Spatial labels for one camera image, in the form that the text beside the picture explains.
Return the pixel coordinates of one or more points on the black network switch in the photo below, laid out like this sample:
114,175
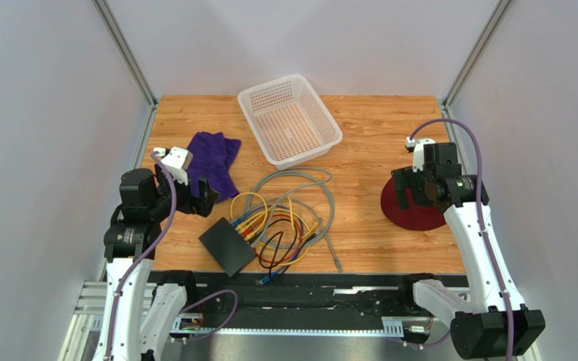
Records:
227,247

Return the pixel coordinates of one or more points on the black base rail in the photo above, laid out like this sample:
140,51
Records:
301,302

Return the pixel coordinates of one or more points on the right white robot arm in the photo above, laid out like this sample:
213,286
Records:
495,321

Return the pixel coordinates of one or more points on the white plastic basket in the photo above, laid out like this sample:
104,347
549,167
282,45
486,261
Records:
289,121

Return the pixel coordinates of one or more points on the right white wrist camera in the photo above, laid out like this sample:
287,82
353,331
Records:
416,147

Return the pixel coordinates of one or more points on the purple cloth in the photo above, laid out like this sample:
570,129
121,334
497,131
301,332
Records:
213,155

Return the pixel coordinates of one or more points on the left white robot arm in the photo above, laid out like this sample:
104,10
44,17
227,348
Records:
131,330

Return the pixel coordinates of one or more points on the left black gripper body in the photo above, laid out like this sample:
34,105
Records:
185,201

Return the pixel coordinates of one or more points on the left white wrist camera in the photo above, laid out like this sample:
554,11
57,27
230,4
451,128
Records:
176,160

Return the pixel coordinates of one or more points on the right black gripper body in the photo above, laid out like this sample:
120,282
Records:
408,183

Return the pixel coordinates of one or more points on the dark red cap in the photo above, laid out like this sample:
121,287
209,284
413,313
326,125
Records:
415,217

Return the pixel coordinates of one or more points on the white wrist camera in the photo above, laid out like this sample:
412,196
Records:
416,147
176,160

